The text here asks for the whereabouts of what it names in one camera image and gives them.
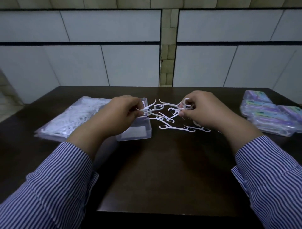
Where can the person's left thumb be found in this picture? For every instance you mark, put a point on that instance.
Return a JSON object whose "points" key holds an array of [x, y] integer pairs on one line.
{"points": [[136, 114]]}

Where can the clear plastic hinged box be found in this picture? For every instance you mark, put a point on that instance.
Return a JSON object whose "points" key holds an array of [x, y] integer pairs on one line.
{"points": [[136, 131]]}

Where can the person's right hand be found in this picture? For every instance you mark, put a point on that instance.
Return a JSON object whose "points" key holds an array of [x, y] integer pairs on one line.
{"points": [[207, 110]]}

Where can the clear bag of floss picks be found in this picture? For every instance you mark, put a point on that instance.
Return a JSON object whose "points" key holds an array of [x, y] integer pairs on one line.
{"points": [[70, 118]]}

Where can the person's left forearm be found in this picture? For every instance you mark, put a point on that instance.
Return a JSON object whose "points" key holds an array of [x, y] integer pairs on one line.
{"points": [[54, 179]]}

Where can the person's left hand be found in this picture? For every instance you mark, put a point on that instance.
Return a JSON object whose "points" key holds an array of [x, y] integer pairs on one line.
{"points": [[115, 115]]}

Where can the person's right forearm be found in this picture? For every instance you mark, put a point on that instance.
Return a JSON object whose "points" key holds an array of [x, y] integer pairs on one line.
{"points": [[266, 169]]}

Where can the person's right thumb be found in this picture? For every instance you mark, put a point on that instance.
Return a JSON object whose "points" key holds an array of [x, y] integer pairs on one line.
{"points": [[184, 114]]}

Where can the purple packed floss box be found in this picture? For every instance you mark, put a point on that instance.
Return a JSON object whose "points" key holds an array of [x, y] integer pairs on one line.
{"points": [[259, 108], [256, 96], [291, 113], [271, 125]]}

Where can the white floss pick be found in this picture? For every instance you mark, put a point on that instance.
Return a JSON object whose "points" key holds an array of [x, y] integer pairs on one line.
{"points": [[148, 107], [187, 104]]}

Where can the pile of white floss picks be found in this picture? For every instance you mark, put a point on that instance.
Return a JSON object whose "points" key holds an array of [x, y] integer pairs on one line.
{"points": [[174, 120]]}

